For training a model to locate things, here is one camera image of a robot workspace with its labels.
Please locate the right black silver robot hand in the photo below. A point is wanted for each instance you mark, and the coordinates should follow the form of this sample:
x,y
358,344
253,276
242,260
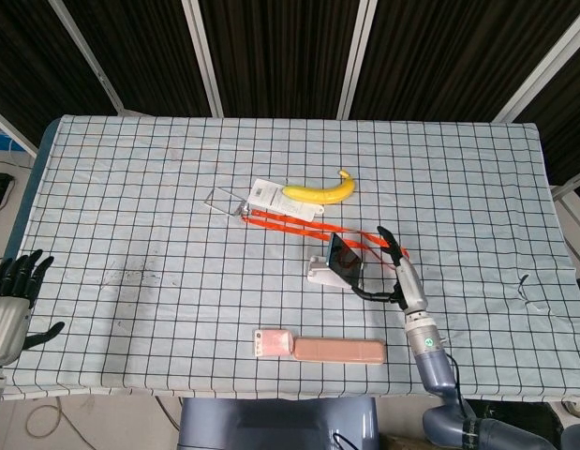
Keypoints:
x,y
410,286

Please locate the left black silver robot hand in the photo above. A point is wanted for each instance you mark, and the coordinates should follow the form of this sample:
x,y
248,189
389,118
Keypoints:
x,y
4,323

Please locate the black smartphone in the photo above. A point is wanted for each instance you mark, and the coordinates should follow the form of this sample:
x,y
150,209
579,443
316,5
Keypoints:
x,y
343,260

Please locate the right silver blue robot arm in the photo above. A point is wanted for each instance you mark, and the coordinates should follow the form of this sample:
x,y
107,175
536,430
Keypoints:
x,y
435,365

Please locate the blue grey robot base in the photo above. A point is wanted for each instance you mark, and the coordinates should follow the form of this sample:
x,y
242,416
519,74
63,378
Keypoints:
x,y
275,422

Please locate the white folding phone stand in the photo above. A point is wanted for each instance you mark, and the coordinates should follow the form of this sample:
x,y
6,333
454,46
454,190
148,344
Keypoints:
x,y
320,274

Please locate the pink pencil case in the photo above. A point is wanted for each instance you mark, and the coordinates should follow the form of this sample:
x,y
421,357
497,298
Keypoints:
x,y
338,350

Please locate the yellow banana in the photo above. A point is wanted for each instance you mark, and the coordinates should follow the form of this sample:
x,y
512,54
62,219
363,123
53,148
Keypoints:
x,y
317,194

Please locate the pink tissue pack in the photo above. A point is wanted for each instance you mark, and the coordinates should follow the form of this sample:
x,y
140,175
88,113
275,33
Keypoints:
x,y
273,343

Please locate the white printed packaging card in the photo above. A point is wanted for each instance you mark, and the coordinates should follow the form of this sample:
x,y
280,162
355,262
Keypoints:
x,y
268,197

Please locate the white black checkered tablecloth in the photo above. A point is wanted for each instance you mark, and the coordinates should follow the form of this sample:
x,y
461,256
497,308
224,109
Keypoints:
x,y
130,211

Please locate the clear badge holder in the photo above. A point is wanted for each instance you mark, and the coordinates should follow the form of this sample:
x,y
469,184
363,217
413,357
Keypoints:
x,y
224,201

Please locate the white partition frame post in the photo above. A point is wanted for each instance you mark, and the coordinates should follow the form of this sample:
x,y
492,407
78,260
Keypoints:
x,y
203,56
85,56
538,65
357,56

